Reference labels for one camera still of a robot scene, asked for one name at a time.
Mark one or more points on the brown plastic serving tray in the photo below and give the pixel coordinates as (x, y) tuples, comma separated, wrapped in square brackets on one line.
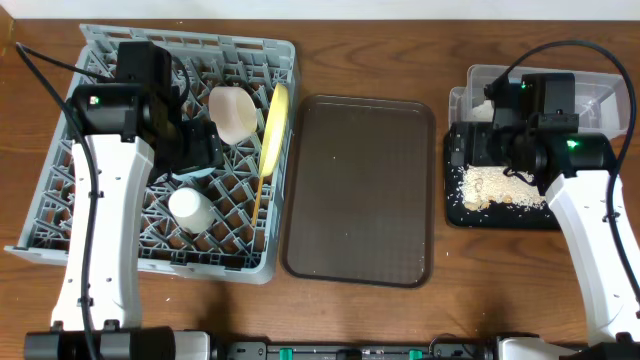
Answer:
[(362, 192)]

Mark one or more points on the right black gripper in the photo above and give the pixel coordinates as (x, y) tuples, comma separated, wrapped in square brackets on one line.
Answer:
[(480, 135)]

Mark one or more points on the wooden chopstick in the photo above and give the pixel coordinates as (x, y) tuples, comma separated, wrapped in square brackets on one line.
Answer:
[(257, 202)]

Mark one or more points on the small white cup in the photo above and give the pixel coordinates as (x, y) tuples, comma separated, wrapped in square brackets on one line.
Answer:
[(191, 210)]

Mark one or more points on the clear plastic bin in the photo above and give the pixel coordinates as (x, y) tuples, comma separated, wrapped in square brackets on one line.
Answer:
[(601, 99)]

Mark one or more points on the white pink bowl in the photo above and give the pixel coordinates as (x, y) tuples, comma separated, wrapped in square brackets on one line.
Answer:
[(234, 113)]

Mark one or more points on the light blue bowl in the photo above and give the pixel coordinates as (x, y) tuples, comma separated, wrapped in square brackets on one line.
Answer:
[(193, 174)]

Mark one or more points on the grey plastic dishwasher rack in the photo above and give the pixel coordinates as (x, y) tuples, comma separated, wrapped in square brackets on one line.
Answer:
[(230, 249)]

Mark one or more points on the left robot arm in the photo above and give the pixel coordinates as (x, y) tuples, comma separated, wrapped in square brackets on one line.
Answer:
[(128, 130)]

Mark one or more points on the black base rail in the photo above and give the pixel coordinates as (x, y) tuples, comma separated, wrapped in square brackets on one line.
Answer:
[(441, 348)]

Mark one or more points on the black waste tray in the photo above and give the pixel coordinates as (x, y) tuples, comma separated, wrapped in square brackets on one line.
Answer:
[(497, 216)]

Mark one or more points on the rice and nut scraps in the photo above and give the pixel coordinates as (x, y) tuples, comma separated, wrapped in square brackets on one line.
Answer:
[(478, 189)]

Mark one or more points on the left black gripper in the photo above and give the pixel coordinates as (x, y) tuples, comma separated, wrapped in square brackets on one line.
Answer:
[(201, 151)]

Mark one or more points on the yellow round plate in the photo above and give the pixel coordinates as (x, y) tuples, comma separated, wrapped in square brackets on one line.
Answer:
[(274, 131)]

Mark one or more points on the white tissue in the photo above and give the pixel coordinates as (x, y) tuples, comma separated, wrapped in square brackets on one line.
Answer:
[(483, 112)]

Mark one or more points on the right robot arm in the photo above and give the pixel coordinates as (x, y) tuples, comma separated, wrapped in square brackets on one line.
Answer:
[(533, 151)]

